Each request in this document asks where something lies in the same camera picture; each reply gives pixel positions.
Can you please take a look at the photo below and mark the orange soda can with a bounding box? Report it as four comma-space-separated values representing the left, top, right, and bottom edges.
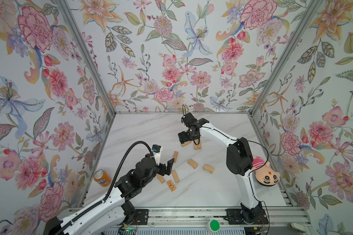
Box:
93, 169, 111, 187

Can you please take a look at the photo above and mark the plain flat wood block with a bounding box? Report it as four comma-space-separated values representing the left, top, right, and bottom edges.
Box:
172, 170, 179, 183
156, 174, 165, 184

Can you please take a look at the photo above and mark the right corner aluminium post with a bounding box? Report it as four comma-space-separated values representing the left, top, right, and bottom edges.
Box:
249, 0, 320, 118

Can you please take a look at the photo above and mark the corner aluminium post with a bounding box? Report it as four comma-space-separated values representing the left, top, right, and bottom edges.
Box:
55, 0, 116, 117
249, 0, 320, 118

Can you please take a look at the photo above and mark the green round button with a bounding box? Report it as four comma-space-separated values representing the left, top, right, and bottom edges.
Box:
206, 219, 220, 233

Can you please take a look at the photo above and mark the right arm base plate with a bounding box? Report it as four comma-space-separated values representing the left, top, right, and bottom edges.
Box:
224, 208, 269, 226

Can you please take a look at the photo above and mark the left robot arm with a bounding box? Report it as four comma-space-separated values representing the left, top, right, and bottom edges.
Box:
44, 141, 175, 235

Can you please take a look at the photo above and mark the white device on rail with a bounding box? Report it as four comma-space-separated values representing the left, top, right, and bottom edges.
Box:
288, 223, 306, 233

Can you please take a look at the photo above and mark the printed wood block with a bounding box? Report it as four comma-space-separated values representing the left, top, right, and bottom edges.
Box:
166, 180, 176, 192

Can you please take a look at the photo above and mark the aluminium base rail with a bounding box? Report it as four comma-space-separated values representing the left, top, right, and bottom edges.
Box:
61, 207, 312, 235

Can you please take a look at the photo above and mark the left corner aluminium post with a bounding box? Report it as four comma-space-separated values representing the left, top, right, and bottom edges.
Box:
55, 0, 116, 117

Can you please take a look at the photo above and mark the pink plush toy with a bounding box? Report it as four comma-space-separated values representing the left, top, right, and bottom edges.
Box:
252, 156, 280, 187

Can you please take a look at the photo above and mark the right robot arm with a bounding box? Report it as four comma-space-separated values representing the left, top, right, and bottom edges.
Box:
178, 113, 265, 224

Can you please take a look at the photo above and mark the arched wood block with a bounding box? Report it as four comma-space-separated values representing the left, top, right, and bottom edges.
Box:
188, 159, 198, 169
203, 164, 214, 174

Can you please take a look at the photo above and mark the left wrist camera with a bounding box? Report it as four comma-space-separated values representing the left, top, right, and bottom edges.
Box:
152, 145, 163, 165

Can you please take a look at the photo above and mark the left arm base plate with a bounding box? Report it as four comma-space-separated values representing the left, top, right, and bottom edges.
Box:
126, 209, 150, 225

